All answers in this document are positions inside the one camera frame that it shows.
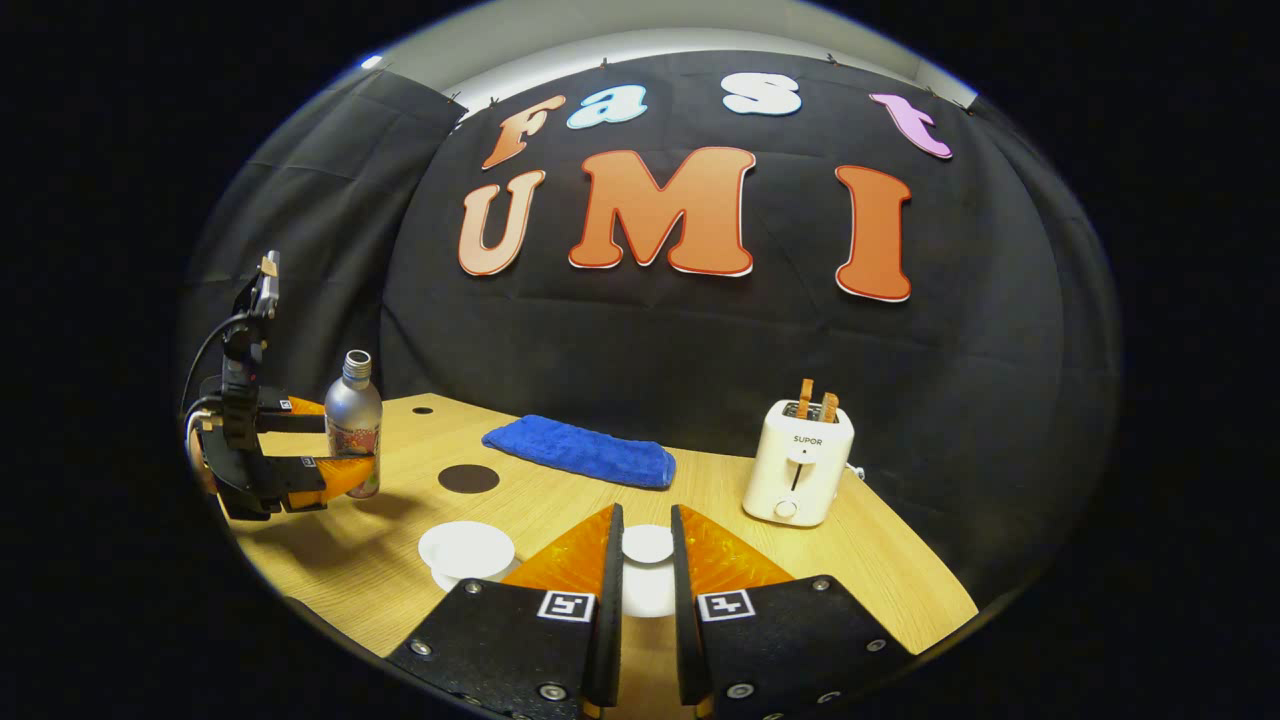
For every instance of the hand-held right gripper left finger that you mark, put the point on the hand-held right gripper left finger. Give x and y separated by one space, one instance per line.
606 620

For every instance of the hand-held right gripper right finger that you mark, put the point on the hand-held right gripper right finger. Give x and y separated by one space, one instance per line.
686 620

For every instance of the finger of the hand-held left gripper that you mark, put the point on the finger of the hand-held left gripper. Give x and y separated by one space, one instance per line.
290 420
300 480

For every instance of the white teacup lid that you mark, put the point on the white teacup lid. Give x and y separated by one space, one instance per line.
648 590

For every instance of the silver water bottle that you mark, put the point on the silver water bottle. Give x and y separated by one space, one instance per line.
352 420

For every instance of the white teacup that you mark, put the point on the white teacup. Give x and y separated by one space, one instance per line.
465 548

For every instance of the dark round coaster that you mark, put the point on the dark round coaster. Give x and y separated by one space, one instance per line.
468 478

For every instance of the blue towel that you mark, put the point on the blue towel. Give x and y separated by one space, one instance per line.
580 452

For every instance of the white toaster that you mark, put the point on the white toaster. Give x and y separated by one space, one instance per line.
800 470

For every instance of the toast slice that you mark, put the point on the toast slice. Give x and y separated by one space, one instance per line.
829 407
804 397

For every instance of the black backdrop cloth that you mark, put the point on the black backdrop cloth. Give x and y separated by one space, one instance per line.
700 350

